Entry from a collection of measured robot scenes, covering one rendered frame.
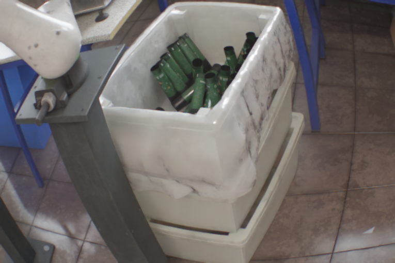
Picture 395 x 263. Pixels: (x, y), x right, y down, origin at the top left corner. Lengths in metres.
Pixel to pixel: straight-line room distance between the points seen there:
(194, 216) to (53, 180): 0.97
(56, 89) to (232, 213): 0.72
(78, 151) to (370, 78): 1.69
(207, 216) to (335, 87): 1.11
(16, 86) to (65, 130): 1.31
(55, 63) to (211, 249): 1.05
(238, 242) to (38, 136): 1.32
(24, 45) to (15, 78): 1.56
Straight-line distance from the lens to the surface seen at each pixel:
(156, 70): 1.93
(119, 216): 1.59
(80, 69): 1.38
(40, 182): 2.65
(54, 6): 1.28
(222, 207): 1.78
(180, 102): 1.97
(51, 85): 1.32
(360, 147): 2.41
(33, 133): 2.85
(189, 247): 2.03
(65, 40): 1.14
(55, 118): 1.32
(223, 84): 1.87
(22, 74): 2.68
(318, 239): 2.08
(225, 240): 1.86
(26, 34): 1.11
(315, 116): 2.45
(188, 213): 1.87
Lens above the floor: 1.61
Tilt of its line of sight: 38 degrees down
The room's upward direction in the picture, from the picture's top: 15 degrees counter-clockwise
